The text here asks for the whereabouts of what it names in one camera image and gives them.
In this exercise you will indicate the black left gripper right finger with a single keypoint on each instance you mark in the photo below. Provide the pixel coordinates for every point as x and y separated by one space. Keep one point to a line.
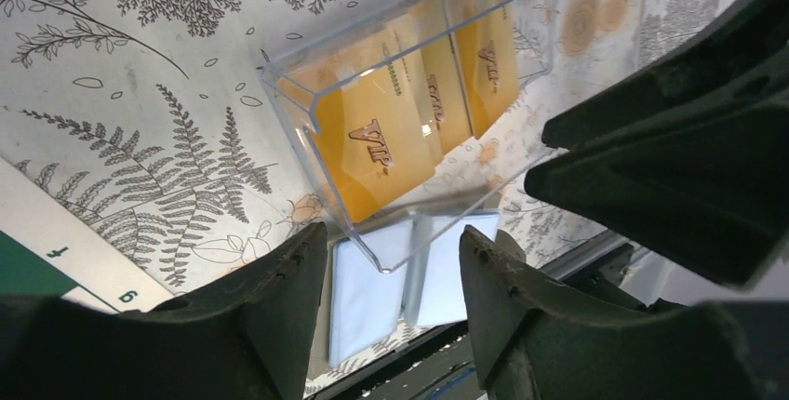
534 337

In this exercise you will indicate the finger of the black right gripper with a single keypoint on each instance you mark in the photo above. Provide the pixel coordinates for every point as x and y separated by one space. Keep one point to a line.
710 194
746 34

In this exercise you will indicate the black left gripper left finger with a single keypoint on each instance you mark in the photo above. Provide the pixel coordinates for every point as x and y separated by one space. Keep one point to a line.
247 335

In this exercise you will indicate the clear acrylic card box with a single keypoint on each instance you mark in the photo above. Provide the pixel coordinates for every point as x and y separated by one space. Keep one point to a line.
567 50

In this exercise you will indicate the gold VIP card stack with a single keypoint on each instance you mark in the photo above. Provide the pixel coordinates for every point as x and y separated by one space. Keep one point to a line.
372 118

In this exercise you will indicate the grey card holder wallet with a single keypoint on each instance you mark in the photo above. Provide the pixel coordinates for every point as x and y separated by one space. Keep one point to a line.
366 313

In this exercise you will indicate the green white chessboard mat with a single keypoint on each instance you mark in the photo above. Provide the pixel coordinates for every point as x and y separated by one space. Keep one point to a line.
45 250

